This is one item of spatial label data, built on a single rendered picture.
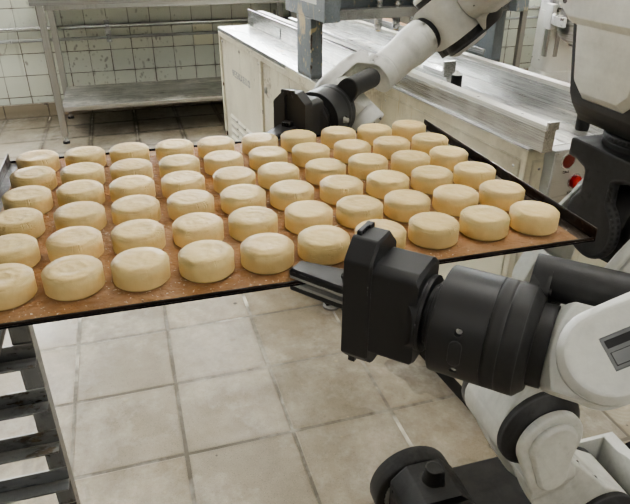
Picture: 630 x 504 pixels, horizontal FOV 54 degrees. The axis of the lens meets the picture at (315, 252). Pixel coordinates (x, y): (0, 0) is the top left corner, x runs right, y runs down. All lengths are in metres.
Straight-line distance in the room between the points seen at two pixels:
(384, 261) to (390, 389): 1.48
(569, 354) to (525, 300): 0.05
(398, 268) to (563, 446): 0.62
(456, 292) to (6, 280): 0.36
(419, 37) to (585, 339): 0.82
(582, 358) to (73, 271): 0.40
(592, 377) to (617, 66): 0.50
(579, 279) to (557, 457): 0.60
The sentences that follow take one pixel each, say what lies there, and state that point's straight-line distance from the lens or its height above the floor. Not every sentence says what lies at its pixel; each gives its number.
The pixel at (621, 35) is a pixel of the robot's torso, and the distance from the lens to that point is 0.85.
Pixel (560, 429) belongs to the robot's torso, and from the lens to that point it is 1.02.
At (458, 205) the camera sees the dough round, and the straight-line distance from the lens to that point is 0.68.
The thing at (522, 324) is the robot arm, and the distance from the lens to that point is 0.46.
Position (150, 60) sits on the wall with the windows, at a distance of 4.94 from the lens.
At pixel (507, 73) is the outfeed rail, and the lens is 1.95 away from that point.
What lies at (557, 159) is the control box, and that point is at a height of 0.82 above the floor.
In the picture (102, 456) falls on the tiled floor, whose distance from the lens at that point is 1.84.
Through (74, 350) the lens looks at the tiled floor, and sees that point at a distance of 2.25.
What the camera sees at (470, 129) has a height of 0.82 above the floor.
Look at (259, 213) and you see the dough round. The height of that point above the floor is 1.02.
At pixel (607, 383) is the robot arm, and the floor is 1.02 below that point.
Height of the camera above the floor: 1.28
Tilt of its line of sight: 29 degrees down
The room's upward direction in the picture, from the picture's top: straight up
